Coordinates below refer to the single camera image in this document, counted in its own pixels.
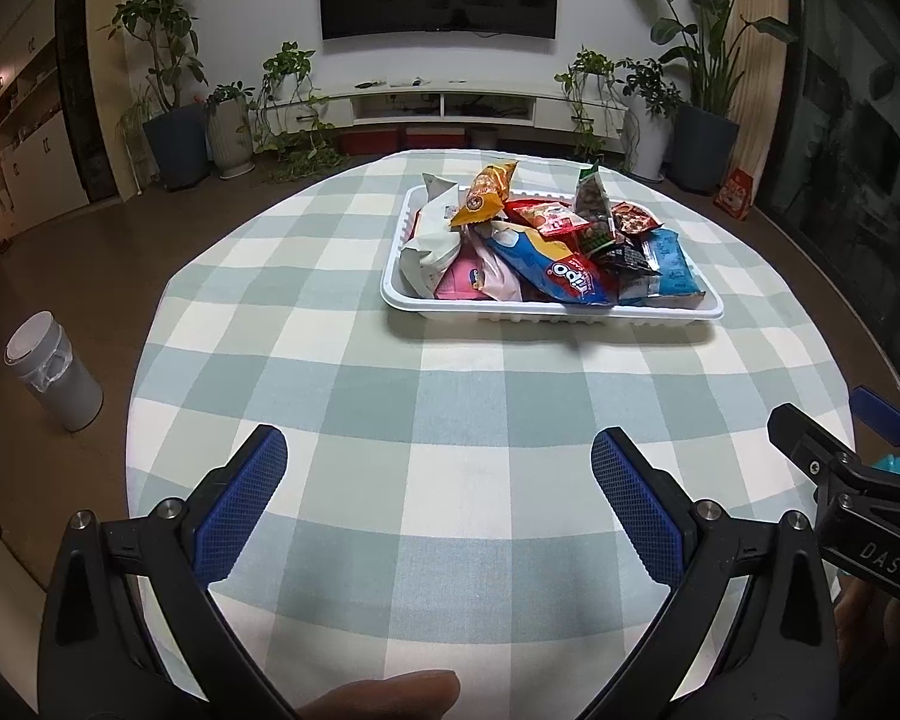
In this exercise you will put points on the large white snack packet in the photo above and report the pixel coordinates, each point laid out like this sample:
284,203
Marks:
431,259

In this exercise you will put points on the blue roll cake packet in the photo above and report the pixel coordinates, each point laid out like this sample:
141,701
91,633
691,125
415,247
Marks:
555,270

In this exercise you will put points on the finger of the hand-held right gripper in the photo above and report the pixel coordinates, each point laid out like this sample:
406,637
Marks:
881,411
795,431

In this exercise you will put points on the person's left hand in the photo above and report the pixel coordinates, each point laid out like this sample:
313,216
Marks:
375,697

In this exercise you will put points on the white trash bin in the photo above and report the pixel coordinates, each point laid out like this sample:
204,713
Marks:
60,382

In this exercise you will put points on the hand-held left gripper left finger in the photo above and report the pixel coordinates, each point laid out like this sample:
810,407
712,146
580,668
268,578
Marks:
244,502

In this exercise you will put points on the bushy plant in white pot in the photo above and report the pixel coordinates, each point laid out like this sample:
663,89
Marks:
649,142

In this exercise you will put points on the white storage cabinet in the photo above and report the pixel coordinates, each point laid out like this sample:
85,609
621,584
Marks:
30,127

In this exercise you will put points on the dark glass cabinet panel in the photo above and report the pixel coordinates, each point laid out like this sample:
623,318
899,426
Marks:
82,90

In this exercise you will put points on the tall potted plant dark pot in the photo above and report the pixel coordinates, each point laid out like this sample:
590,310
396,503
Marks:
176,150

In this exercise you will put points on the green snack packet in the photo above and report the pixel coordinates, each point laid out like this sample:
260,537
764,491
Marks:
592,202

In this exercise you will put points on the trailing vine plant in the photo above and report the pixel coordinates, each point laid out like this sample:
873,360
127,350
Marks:
589,67
289,64

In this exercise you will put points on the pink snack packet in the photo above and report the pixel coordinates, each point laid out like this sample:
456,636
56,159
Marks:
461,277

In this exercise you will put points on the large-leaf plant in dark pot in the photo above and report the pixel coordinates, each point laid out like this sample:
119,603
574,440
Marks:
703,150

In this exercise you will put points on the orange snack packet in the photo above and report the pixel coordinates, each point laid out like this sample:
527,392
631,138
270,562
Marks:
487,195

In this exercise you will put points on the brown red chocolate packet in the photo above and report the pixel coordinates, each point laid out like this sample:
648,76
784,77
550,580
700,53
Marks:
634,221

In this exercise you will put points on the glass sliding door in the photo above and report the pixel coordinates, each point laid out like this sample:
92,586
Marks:
847,127

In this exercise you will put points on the person's right hand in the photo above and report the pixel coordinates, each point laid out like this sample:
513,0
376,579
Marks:
859,615

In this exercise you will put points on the beige curtain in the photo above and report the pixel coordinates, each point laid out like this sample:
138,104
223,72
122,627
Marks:
765,90

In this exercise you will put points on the teal plastic stool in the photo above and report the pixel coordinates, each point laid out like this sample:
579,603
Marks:
896,465

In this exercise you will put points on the small plant in grey pot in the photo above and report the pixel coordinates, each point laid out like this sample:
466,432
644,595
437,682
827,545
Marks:
229,139

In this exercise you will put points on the black snack packet white text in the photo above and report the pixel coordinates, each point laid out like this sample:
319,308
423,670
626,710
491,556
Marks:
634,256

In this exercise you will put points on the white plastic tray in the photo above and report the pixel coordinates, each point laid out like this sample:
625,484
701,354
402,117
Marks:
555,313

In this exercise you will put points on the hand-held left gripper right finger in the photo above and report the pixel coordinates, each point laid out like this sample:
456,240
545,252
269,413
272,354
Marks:
637,510

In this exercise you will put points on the light blue snack packet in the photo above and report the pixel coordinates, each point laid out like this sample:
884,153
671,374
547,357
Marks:
671,270

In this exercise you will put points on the red storage box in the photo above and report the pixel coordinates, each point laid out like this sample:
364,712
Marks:
371,141

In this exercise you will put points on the red paper bag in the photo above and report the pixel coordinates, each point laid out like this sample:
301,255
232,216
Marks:
735,195

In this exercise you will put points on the large red snack packet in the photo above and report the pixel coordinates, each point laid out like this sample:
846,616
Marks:
547,219

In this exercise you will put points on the white television cabinet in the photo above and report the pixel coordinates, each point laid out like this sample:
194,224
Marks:
330,105

